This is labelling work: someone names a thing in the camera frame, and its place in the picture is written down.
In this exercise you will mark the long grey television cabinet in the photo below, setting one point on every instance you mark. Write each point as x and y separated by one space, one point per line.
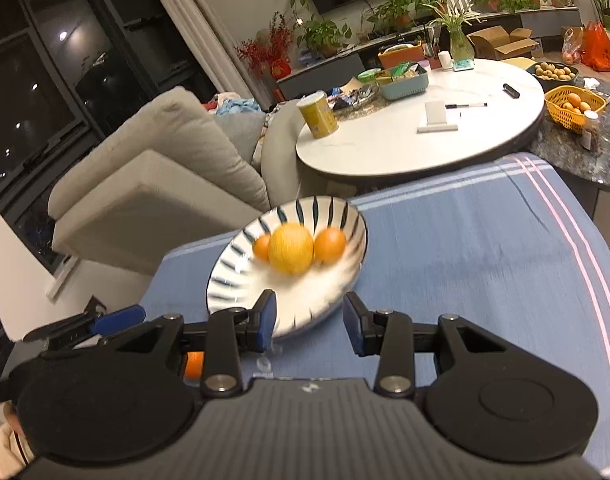
325 72

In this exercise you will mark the pile of small yellow fruits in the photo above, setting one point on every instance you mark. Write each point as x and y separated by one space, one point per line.
555 70

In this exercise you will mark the orange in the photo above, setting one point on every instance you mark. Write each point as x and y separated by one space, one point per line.
261 248
330 245
195 365

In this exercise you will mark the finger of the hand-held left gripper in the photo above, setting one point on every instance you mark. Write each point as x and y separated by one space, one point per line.
117 320
75 347

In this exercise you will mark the person's left forearm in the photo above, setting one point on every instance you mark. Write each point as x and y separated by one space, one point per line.
5 442

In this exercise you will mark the pile of clothes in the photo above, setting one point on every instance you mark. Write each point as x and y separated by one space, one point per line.
232 105

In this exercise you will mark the small white cylinder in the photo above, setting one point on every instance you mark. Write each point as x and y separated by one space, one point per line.
446 61

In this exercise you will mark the beige armchair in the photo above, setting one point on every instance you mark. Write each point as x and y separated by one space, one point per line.
160 180

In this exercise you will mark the yellow plastic basket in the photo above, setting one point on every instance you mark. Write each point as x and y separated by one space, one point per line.
565 120

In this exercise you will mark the large yellow lemon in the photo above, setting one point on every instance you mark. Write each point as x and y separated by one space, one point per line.
291 249

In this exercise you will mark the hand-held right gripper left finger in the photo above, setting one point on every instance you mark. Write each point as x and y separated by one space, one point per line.
266 321

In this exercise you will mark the clear plastic bag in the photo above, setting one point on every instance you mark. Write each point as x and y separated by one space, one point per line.
571 47

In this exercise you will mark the round white table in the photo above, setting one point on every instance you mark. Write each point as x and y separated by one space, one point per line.
385 140

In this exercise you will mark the blue plastic basket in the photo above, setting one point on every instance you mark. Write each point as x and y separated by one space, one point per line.
404 91

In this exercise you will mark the black marker pen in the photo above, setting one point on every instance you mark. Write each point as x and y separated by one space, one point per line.
467 106

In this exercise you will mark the dish of wrapped candies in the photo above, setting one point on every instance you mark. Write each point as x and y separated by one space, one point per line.
352 97

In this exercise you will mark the orange storage box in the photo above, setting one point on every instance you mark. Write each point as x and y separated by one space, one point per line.
400 56

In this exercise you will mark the dark pen holder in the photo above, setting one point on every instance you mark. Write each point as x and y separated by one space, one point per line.
430 46

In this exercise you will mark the black bowl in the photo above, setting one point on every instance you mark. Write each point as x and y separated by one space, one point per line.
535 76

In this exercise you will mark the green round container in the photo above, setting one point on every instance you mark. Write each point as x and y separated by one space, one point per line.
369 76

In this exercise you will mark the glass vase with plant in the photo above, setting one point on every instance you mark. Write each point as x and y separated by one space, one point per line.
461 45

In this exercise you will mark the orange plastic bag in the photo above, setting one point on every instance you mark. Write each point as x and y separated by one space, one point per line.
599 47

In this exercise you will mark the dark marble table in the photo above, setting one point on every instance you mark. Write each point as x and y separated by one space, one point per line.
575 160

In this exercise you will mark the pile of small tangerines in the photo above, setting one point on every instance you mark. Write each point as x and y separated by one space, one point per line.
575 104

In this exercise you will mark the blue striped tablecloth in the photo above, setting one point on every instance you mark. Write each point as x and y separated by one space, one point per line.
460 260

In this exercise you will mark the small teal box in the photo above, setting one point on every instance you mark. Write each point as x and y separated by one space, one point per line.
464 64

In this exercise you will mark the yellow can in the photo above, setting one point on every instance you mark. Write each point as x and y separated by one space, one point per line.
317 116

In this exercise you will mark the small black device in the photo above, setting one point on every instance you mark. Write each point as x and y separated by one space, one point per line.
511 90

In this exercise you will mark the open cardboard box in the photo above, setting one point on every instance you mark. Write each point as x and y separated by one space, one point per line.
502 44

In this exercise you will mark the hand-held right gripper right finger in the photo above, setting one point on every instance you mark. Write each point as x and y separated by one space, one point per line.
352 325

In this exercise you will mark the red flower decoration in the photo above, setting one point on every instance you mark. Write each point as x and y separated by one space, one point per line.
270 45

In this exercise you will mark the white blue-striped plate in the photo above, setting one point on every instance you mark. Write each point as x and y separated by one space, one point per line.
235 280

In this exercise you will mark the dark window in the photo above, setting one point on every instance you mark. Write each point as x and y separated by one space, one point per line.
35 60

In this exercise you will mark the white red-labelled bottle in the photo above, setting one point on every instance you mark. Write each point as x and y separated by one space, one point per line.
591 132

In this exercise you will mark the light curtain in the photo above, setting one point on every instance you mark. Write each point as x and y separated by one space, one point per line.
195 15

